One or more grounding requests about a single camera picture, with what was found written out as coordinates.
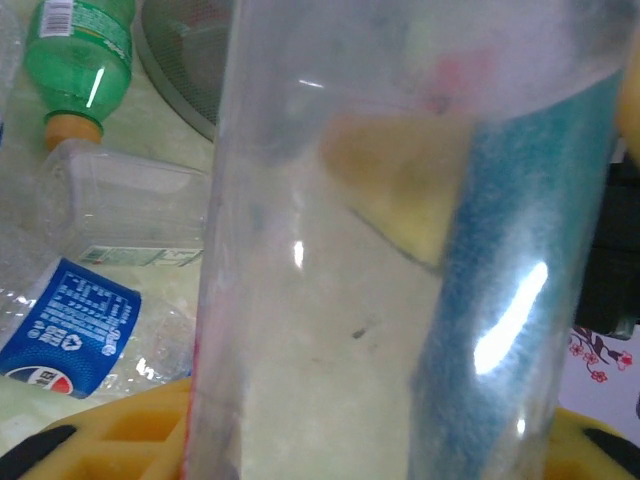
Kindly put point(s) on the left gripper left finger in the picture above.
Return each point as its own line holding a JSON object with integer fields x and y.
{"x": 125, "y": 440}

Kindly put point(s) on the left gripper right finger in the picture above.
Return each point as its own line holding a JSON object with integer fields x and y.
{"x": 575, "y": 450}

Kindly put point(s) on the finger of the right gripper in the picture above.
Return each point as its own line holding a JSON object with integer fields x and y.
{"x": 631, "y": 115}

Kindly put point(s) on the clear bottle blue label blue cap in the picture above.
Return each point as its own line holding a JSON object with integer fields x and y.
{"x": 75, "y": 325}

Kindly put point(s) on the clear square bottle green cap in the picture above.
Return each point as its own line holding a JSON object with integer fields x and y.
{"x": 125, "y": 200}

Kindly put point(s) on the clear bottle teal strip label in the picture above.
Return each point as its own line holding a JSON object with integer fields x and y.
{"x": 325, "y": 300}

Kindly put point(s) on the grey mesh bin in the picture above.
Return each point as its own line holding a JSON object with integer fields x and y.
{"x": 185, "y": 60}

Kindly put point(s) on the green bottle orange cap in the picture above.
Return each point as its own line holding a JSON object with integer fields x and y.
{"x": 75, "y": 65}

